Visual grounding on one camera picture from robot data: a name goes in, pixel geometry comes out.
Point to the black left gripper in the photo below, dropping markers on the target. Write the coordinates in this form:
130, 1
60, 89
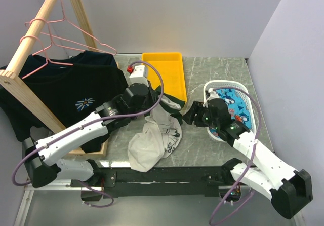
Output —
152, 94

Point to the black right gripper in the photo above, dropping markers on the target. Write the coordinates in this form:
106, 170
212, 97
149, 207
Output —
196, 107

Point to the green and white t shirt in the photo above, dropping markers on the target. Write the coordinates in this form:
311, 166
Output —
160, 136

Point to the yellow plastic tray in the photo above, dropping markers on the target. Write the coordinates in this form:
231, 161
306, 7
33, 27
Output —
170, 67

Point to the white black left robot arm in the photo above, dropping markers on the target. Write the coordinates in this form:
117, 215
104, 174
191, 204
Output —
43, 159

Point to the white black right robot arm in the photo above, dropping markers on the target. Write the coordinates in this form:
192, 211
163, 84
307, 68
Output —
288, 189

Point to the black daisy t shirt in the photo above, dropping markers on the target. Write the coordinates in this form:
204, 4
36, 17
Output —
70, 94

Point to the dark navy t shirt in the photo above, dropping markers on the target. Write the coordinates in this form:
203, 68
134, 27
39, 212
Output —
86, 57

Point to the blue shark print cloth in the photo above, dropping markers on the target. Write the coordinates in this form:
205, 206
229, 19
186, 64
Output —
236, 105

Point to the white plastic basket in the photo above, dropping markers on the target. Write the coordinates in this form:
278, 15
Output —
220, 84

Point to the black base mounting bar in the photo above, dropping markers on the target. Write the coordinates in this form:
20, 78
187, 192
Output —
165, 181

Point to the wooden clothes rack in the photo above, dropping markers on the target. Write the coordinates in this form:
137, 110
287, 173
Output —
10, 76

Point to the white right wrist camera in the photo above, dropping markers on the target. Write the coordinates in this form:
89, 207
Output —
210, 94

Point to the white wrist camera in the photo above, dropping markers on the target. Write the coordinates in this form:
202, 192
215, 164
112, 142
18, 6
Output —
210, 94
138, 74

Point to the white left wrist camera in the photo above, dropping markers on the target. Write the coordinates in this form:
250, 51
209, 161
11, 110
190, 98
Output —
138, 74

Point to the pink wire hanger front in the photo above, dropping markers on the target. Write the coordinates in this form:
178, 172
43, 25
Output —
45, 54

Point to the pink wire hanger rear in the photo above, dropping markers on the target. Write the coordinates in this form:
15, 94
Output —
76, 25

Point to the aluminium rail frame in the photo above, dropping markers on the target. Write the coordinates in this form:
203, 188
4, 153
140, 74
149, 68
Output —
59, 204

